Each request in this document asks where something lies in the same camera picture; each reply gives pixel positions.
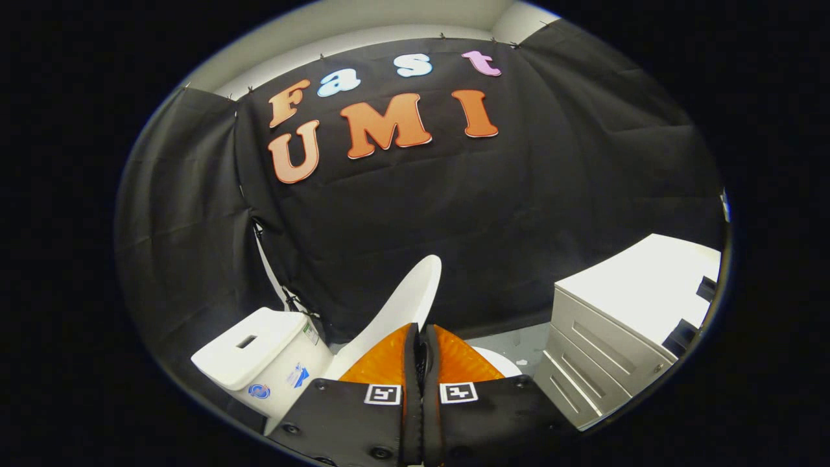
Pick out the white toilet lid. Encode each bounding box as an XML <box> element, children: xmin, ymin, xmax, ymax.
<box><xmin>321</xmin><ymin>254</ymin><xmax>443</xmax><ymax>381</ymax></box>

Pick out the black backdrop cloth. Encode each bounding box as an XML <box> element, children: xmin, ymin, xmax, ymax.
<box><xmin>114</xmin><ymin>19</ymin><xmax>726</xmax><ymax>430</ymax></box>

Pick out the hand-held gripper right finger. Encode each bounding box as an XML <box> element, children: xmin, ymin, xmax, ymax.
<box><xmin>421</xmin><ymin>324</ymin><xmax>581</xmax><ymax>467</ymax></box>

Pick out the white drawer cabinet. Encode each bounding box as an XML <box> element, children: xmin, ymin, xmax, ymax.
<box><xmin>532</xmin><ymin>233</ymin><xmax>723</xmax><ymax>433</ymax></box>

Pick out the white hanging strap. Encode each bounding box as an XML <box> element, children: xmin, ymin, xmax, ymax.
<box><xmin>251</xmin><ymin>219</ymin><xmax>322</xmax><ymax>320</ymax></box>

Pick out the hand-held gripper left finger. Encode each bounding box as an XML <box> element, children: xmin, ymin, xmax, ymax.
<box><xmin>267</xmin><ymin>322</ymin><xmax>422</xmax><ymax>467</ymax></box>

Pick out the white toilet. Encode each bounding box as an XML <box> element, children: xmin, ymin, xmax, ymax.
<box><xmin>191</xmin><ymin>307</ymin><xmax>523</xmax><ymax>437</ymax></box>

